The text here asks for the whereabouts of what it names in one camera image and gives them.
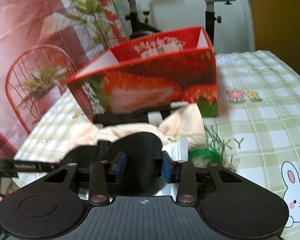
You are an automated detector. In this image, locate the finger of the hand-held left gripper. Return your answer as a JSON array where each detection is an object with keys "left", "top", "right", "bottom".
[{"left": 14, "top": 162, "right": 63, "bottom": 172}]

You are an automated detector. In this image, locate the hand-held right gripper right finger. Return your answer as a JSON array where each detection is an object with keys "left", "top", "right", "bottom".
[{"left": 161, "top": 152, "right": 243, "bottom": 205}]

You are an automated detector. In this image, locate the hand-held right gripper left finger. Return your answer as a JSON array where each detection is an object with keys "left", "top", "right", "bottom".
[{"left": 41, "top": 152, "right": 127, "bottom": 205}]

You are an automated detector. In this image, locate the black sock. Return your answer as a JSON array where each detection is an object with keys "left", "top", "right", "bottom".
[{"left": 62, "top": 132, "right": 164, "bottom": 196}]

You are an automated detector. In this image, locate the green mesh net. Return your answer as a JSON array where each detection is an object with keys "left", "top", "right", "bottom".
[{"left": 187, "top": 124, "right": 234, "bottom": 168}]

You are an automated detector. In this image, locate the cream towel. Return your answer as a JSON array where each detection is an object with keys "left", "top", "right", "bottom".
[{"left": 70, "top": 104, "right": 207, "bottom": 155}]

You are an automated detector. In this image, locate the black strap with white band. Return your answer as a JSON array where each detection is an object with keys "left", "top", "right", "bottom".
[{"left": 92, "top": 102, "right": 190, "bottom": 126}]

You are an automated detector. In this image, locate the pink cloth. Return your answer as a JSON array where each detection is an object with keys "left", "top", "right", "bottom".
[{"left": 221, "top": 159, "right": 238, "bottom": 174}]

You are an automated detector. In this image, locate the red strawberry print box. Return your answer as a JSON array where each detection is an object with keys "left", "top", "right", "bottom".
[{"left": 66, "top": 26, "right": 219, "bottom": 123}]

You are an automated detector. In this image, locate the green checked bunny tablecloth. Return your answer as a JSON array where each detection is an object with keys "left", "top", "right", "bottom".
[{"left": 15, "top": 50, "right": 300, "bottom": 240}]

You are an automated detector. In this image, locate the black exercise bike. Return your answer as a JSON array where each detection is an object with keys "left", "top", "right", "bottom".
[{"left": 104, "top": 0, "right": 237, "bottom": 48}]

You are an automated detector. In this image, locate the red printed backdrop cloth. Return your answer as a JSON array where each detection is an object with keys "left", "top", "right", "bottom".
[{"left": 0, "top": 0, "right": 129, "bottom": 155}]

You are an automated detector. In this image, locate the orange wooden door panel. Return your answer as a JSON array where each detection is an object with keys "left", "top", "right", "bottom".
[{"left": 242, "top": 0, "right": 300, "bottom": 53}]

